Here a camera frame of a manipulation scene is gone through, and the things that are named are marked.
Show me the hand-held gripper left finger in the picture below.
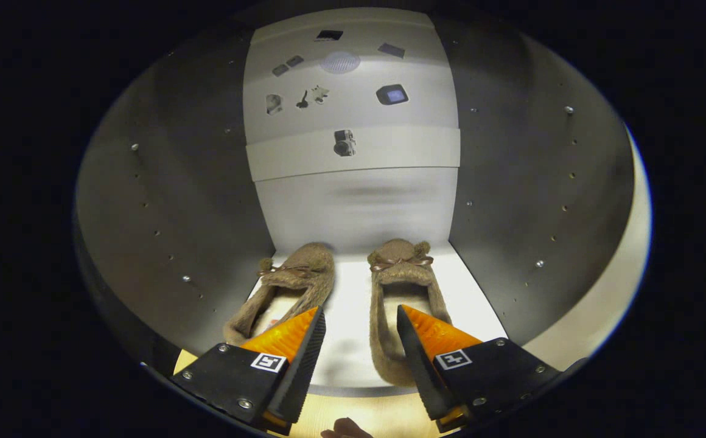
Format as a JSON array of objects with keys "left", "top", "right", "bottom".
[{"left": 170, "top": 306, "right": 327, "bottom": 436}]

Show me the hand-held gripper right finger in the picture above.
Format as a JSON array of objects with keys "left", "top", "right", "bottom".
[{"left": 397, "top": 304, "right": 564, "bottom": 434}]

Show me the brown fuzzy shoe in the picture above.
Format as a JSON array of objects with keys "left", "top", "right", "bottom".
[
  {"left": 367, "top": 238, "right": 453, "bottom": 387},
  {"left": 223, "top": 242, "right": 337, "bottom": 347}
]

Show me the dark grey shoe cabinet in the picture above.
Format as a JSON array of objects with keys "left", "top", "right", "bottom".
[{"left": 73, "top": 6, "right": 637, "bottom": 399}]

